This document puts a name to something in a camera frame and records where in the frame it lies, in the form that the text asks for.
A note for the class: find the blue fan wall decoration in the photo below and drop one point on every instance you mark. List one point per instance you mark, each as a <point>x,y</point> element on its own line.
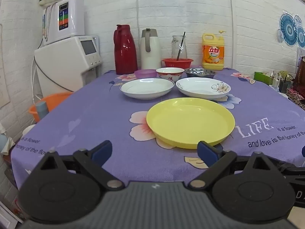
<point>289,29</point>

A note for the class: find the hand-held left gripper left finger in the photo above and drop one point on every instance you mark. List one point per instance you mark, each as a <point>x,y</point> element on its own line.
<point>103,150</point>

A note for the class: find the black straw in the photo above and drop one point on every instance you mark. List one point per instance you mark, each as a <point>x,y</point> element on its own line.
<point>181,44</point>

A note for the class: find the stainless steel bowl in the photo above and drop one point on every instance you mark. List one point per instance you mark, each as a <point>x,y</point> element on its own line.
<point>199,72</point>

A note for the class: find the white water purifier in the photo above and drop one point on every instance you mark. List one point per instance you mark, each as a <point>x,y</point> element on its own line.
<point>69,19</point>

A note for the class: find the pink translucent plastic bowl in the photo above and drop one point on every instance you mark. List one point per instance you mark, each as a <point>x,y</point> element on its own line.
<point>145,74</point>

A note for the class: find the white ceramic bowl red pattern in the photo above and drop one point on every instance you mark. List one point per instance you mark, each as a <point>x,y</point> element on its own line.
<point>169,74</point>

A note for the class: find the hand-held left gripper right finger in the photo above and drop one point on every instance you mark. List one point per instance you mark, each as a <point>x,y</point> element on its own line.
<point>208,153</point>

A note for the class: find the orange plastic basin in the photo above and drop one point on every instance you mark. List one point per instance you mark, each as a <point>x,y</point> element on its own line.
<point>57,100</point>

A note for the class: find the red plastic colander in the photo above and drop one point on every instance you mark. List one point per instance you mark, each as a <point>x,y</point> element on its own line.
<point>177,63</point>

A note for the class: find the white plate with blue rim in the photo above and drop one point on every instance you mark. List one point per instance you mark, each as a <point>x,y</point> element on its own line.
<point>146,88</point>

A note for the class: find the yellow detergent bottle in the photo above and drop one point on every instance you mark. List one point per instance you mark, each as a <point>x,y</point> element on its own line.
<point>212,54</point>

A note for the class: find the grey-blue cup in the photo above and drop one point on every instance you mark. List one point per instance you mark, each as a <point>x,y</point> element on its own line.
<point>42,111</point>

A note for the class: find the yellow plastic plate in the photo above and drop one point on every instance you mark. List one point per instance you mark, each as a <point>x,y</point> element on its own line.
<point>190,121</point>

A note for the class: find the white thermos jug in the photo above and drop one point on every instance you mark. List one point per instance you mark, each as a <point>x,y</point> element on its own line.
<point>151,54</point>

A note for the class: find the green box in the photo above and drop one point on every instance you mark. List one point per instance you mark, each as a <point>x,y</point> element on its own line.
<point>262,77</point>

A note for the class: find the clear glass jar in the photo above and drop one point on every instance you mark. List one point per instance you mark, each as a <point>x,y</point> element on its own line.
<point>175,47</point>

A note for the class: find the white water dispenser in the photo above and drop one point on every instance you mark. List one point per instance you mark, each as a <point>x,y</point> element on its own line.
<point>64,64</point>

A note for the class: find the purple floral tablecloth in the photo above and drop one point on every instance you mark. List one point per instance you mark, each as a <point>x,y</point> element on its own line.
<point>95,124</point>

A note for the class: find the brown bag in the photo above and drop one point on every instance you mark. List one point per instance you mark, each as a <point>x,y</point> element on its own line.
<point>300,76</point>

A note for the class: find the white plate with floral print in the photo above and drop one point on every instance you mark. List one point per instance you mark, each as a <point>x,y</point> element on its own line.
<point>200,87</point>

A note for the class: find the red thermos jug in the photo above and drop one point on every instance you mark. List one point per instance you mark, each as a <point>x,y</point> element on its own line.
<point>125,52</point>

